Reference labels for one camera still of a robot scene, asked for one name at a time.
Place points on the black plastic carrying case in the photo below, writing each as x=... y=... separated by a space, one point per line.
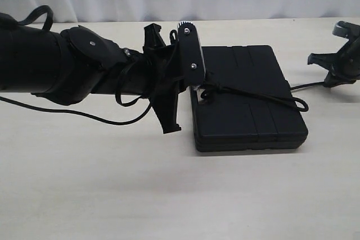
x=230 y=122

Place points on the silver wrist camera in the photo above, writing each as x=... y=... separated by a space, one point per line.
x=346 y=30
x=191 y=54

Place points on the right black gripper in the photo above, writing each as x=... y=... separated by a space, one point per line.
x=342 y=66

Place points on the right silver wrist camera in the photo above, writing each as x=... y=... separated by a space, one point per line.
x=346 y=30

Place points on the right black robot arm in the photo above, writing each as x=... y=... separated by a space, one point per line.
x=342 y=66

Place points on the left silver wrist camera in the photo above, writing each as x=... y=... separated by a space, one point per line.
x=191 y=54

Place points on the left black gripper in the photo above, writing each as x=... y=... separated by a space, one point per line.
x=167 y=77

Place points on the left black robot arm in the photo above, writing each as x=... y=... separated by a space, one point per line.
x=66 y=67

